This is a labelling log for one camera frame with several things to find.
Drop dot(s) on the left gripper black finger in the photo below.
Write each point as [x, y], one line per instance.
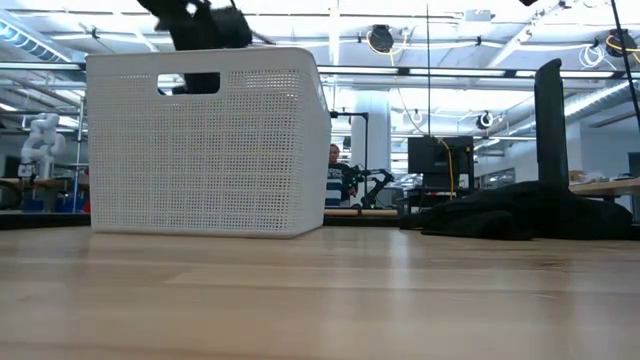
[202, 84]

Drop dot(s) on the white perforated plastic basket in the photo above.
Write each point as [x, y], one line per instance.
[200, 165]

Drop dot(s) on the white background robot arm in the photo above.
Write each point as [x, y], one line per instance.
[40, 145]

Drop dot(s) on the black background robot arm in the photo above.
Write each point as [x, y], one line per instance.
[377, 182]

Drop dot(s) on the person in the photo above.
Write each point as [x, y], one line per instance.
[336, 185]

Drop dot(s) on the black background monitor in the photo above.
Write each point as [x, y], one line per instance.
[430, 160]

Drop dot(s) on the small black ceiling reel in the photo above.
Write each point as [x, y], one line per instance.
[484, 120]

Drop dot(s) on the background wooden table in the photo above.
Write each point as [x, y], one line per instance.
[605, 187]

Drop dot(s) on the thin black rod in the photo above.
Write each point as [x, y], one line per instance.
[626, 60]

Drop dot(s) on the black background metal frame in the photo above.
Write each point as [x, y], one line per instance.
[366, 140]

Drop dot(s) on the black upright post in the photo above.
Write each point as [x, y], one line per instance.
[550, 125]

